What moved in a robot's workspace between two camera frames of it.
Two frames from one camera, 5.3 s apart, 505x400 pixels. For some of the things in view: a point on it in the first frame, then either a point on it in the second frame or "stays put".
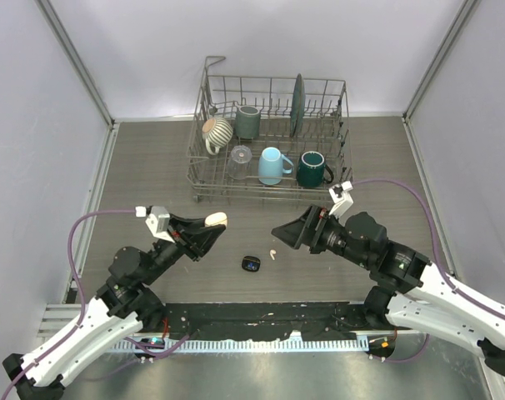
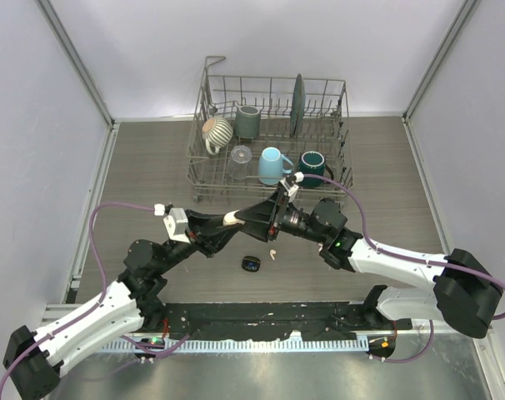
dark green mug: [310, 171] stays put
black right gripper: [307, 229] to [264, 212]
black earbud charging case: [251, 263] stays put
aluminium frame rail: [78, 60] stays put
